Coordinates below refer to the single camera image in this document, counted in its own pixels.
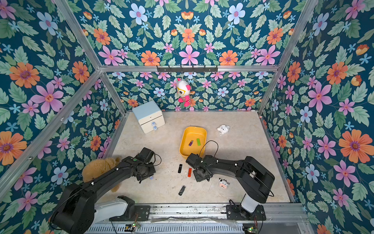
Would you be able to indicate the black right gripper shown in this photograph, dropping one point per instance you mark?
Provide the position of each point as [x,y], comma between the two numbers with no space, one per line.
[200,172]

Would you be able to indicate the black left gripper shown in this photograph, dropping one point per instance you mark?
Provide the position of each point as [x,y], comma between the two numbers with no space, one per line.
[141,177]

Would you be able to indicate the yellow plastic storage box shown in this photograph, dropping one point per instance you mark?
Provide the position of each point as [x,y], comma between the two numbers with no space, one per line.
[192,133]

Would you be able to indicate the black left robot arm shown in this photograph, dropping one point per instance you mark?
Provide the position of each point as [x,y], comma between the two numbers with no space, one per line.
[77,208]

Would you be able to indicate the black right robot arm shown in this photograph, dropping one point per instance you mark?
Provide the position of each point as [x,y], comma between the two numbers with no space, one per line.
[255,179]

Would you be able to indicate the black swivel usb flash drive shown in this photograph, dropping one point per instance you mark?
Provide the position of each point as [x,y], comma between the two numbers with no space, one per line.
[182,190]

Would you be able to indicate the small cow figurine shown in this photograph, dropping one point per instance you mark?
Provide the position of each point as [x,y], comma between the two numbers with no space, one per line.
[223,183]

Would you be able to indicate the brown teddy bear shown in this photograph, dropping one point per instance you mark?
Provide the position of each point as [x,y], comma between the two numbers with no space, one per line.
[99,167]

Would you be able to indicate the white plush sheep toy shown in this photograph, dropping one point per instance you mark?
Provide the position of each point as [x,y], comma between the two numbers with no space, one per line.
[223,129]

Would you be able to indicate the light blue mini drawer cabinet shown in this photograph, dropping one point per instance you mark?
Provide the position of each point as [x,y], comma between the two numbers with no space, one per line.
[149,116]

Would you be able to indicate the pink white doll toy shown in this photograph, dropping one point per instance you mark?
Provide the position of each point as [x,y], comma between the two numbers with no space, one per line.
[183,90]

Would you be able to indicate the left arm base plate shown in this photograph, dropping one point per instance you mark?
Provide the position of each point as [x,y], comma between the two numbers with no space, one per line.
[134,213]

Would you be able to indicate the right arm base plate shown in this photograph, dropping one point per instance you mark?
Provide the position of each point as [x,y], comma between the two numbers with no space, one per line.
[240,214]

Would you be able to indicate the black hook rail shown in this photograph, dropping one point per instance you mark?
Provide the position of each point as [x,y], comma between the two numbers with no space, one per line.
[183,69]

